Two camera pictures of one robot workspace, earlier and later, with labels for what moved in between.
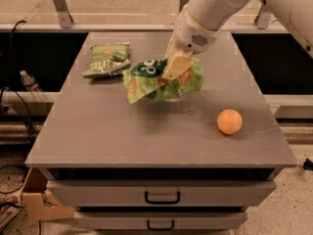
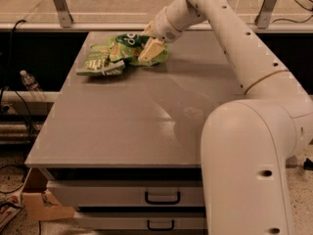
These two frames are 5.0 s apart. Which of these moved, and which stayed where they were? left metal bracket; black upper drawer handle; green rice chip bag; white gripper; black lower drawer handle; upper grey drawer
Moved: white gripper; green rice chip bag
Stayed: black upper drawer handle; upper grey drawer; left metal bracket; black lower drawer handle
